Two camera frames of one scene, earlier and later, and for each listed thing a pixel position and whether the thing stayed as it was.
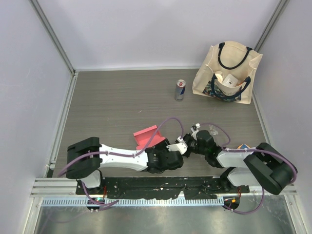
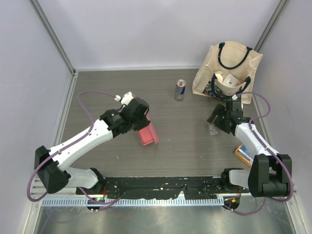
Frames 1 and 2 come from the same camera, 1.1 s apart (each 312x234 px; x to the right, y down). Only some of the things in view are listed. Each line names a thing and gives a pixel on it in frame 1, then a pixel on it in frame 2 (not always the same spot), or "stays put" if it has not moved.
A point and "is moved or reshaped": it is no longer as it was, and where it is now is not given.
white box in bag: (230, 80) stays put
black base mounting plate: (191, 187) stays put
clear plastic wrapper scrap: (212, 130) stays put
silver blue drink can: (180, 90) stays put
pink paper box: (147, 137) is moved or reshaped
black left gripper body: (161, 147) to (139, 123)
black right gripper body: (193, 145) to (222, 123)
